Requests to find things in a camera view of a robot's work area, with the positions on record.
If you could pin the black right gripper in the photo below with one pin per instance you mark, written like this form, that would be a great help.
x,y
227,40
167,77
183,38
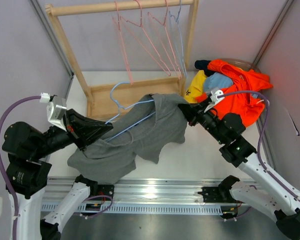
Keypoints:
x,y
191,112

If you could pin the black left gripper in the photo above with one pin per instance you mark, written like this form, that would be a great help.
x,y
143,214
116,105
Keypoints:
x,y
84,130

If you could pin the yellow shorts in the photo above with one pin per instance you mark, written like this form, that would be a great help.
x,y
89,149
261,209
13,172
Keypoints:
x,y
196,87

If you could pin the grey shorts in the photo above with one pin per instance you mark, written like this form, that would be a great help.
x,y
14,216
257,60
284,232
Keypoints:
x,y
142,132

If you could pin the pink hanger of navy shorts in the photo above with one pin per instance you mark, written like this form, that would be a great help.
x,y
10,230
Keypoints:
x,y
164,32

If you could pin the light blue shorts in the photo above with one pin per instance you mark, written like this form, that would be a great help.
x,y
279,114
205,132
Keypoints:
x,y
217,80

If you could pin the blue hanger of grey shorts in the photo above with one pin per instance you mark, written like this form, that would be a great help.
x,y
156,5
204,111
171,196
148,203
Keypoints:
x,y
121,107

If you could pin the orange shorts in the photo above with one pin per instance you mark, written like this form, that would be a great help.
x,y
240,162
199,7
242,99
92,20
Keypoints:
x,y
243,104

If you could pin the navy blue shorts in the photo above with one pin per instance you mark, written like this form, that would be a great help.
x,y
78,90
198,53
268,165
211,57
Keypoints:
x,y
202,65

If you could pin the blue wire hanger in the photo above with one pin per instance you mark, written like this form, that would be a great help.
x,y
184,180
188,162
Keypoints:
x,y
178,37

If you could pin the pink hanger of orange shorts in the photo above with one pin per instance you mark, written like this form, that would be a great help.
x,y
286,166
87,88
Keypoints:
x,y
121,42

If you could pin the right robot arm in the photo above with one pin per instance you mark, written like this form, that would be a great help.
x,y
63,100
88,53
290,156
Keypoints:
x,y
277,199

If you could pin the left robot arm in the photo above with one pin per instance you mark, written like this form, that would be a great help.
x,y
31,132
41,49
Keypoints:
x,y
28,173

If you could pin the wooden clothes rack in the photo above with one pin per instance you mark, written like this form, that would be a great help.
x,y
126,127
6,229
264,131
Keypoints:
x,y
148,78

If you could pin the translucent pink plastic basket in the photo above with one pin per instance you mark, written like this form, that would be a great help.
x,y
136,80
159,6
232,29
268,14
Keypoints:
x,y
244,65

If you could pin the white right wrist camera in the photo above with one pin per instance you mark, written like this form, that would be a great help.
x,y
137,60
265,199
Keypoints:
x,y
214,97

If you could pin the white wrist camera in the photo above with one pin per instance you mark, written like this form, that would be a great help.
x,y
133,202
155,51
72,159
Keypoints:
x,y
214,97
56,109

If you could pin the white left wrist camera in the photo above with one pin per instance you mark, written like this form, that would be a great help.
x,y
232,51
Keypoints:
x,y
56,109

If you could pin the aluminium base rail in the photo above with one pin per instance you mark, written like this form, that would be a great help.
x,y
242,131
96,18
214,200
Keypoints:
x,y
143,191

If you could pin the slotted cable duct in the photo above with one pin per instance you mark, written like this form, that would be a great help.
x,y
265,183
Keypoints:
x,y
125,208

